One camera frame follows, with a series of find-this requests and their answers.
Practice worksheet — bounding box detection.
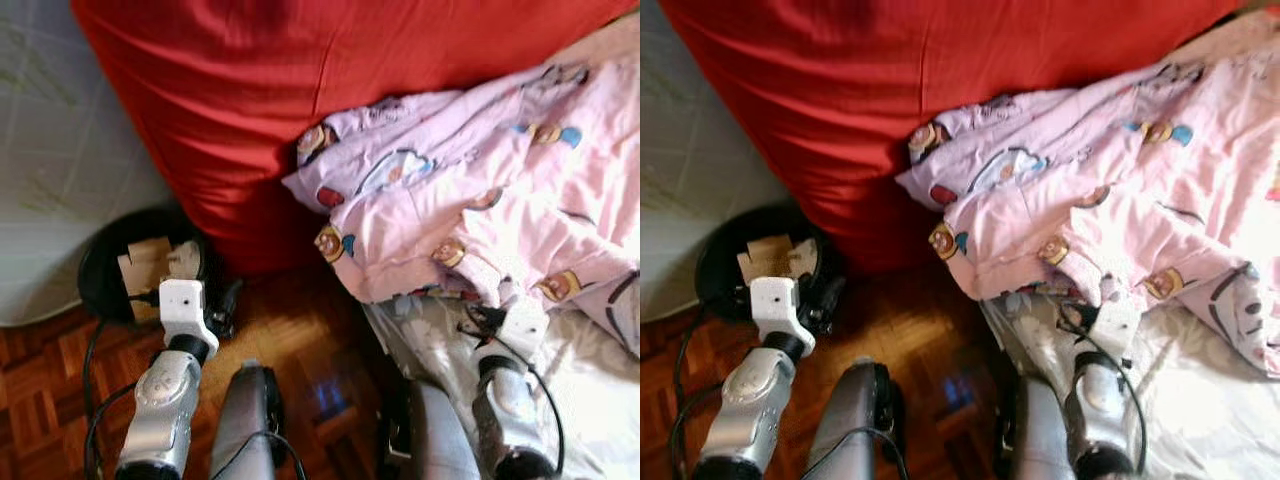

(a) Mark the pink cartoon print quilt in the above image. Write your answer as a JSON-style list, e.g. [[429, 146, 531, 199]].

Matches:
[[895, 40, 1280, 376], [282, 58, 640, 359]]

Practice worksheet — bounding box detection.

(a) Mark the crumpled whitish paper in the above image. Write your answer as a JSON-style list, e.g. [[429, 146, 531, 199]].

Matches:
[[166, 240, 204, 283], [785, 237, 819, 279]]

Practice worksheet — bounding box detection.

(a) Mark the brown cardboard piece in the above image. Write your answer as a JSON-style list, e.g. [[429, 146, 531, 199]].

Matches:
[[737, 235, 793, 286], [117, 237, 173, 301]]

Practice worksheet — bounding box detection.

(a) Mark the robot grey left leg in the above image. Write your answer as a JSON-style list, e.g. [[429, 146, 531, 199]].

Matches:
[[805, 358, 906, 480], [208, 360, 289, 480]]

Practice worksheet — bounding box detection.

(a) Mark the robot grey leg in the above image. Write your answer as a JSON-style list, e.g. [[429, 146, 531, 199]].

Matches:
[[995, 375, 1076, 480], [208, 360, 289, 480], [383, 378, 483, 480], [805, 358, 906, 480]]

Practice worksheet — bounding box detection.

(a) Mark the round black waste bin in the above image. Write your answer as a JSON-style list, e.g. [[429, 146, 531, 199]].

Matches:
[[77, 205, 223, 326], [695, 203, 831, 323]]

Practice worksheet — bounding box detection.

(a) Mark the robot grey right leg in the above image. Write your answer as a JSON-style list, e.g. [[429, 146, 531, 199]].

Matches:
[[995, 375, 1076, 480], [383, 378, 483, 480]]

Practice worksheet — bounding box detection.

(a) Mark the cream floral bedspread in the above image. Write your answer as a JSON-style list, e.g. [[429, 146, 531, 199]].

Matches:
[[975, 290, 1280, 480], [362, 292, 640, 480]]

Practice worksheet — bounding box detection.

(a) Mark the green white quilted mattress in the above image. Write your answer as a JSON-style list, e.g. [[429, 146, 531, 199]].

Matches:
[[640, 0, 791, 323], [0, 0, 179, 329]]

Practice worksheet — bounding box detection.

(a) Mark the large red cushion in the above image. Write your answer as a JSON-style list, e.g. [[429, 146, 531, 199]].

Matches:
[[660, 0, 1246, 276], [68, 0, 640, 278]]

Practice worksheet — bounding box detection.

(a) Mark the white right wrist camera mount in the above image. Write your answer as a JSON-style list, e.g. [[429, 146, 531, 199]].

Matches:
[[497, 298, 551, 358], [1088, 298, 1144, 363]]

